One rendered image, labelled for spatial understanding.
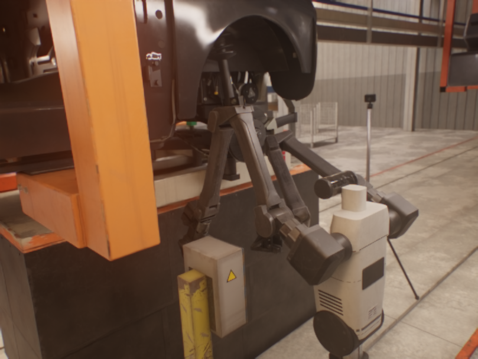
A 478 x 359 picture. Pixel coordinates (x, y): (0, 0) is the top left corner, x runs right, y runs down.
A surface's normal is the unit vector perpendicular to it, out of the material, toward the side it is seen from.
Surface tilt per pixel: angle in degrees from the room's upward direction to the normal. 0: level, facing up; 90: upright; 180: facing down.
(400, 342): 0
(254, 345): 90
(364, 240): 90
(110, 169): 90
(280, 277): 90
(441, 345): 0
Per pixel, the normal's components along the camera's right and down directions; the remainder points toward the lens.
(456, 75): -0.72, 0.20
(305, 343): -0.05, -0.97
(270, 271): 0.69, 0.14
